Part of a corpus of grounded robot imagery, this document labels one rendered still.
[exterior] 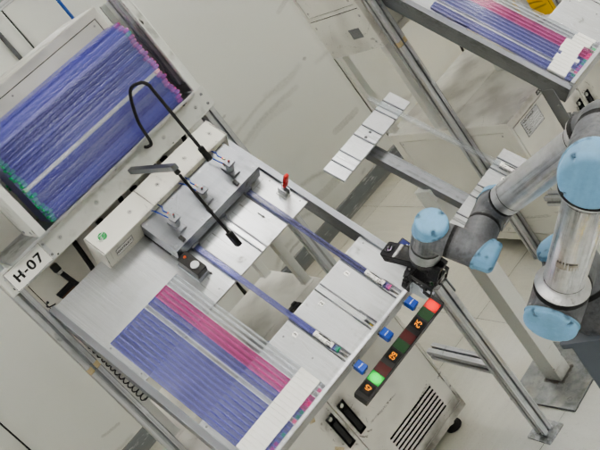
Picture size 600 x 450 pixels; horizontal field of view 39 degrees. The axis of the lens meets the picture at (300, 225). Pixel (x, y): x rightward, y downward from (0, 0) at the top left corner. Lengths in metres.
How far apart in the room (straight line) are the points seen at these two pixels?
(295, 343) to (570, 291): 0.73
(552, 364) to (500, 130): 0.80
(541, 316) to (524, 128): 1.25
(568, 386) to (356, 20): 1.41
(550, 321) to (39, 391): 2.57
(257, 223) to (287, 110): 2.03
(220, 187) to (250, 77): 1.94
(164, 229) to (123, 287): 0.19
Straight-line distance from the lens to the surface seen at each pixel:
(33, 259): 2.27
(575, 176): 1.54
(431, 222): 1.81
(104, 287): 2.31
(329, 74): 4.47
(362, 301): 2.21
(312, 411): 2.09
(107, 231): 2.29
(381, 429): 2.65
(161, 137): 2.38
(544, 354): 2.73
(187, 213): 2.30
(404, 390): 2.68
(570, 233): 1.67
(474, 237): 1.82
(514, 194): 1.83
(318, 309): 2.20
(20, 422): 3.90
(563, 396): 2.76
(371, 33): 3.02
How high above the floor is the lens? 1.85
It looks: 22 degrees down
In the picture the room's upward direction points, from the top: 39 degrees counter-clockwise
